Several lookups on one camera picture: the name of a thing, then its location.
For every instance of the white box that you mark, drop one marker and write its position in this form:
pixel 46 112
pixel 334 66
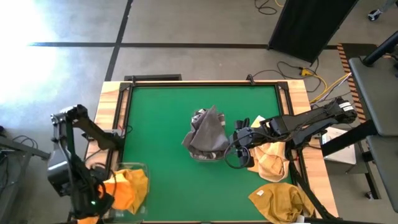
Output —
pixel 339 152

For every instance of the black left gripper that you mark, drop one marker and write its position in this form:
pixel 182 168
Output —
pixel 90 199

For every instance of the black room divider panel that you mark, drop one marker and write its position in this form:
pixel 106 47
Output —
pixel 308 25

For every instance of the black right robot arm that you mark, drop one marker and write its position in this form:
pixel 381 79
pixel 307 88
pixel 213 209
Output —
pixel 311 119

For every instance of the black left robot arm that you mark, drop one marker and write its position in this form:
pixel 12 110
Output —
pixel 93 130

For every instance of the large grey waffle towel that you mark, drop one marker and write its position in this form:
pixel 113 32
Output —
pixel 208 133

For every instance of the peach striped towel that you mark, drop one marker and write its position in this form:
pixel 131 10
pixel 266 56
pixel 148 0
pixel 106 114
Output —
pixel 270 165

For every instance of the clear plastic bin with sticker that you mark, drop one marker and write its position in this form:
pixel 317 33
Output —
pixel 199 159

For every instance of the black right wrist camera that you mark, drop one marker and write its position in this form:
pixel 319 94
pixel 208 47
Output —
pixel 246 158

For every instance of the golden yellow towel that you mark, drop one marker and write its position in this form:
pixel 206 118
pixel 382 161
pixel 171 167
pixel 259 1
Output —
pixel 138 186

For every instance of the grey side table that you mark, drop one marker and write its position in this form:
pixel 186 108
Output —
pixel 376 93

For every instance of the black orange hazard strip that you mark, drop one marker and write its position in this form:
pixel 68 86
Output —
pixel 343 62

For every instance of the grey desk frame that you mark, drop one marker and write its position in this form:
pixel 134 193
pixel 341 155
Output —
pixel 18 147

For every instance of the black caster wheel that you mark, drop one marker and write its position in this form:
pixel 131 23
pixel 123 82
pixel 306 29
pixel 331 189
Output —
pixel 374 15

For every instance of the mustard yellow towel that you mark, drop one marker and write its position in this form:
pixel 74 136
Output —
pixel 280 202

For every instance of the bright orange towel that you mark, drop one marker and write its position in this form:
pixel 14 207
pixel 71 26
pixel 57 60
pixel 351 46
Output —
pixel 119 193

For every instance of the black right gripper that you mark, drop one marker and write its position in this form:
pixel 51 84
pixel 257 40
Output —
pixel 247 137

